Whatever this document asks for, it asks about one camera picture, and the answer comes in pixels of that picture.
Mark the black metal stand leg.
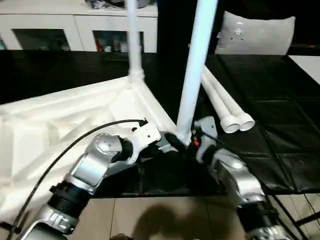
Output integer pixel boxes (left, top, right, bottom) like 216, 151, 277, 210
295, 209, 320, 226

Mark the grey pillow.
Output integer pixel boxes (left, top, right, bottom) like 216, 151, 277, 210
214, 10, 297, 57

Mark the white plastic table leg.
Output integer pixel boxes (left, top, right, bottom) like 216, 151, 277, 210
175, 0, 219, 149
125, 0, 146, 87
200, 72, 241, 134
203, 64, 256, 132

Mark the grey pot on cabinet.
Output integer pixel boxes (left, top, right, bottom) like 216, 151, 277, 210
136, 0, 159, 9

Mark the white glass-door cabinet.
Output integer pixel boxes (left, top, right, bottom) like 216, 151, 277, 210
0, 3, 159, 54

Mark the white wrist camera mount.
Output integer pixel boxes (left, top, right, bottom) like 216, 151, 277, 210
193, 115, 218, 164
126, 120, 163, 164

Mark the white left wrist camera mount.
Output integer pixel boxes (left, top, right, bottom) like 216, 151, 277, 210
126, 120, 163, 164

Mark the black table mat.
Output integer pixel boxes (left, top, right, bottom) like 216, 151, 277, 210
0, 48, 320, 197

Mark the white plastic table top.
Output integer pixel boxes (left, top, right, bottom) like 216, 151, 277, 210
0, 74, 177, 223

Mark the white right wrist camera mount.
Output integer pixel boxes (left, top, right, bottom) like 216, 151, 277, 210
193, 115, 218, 164

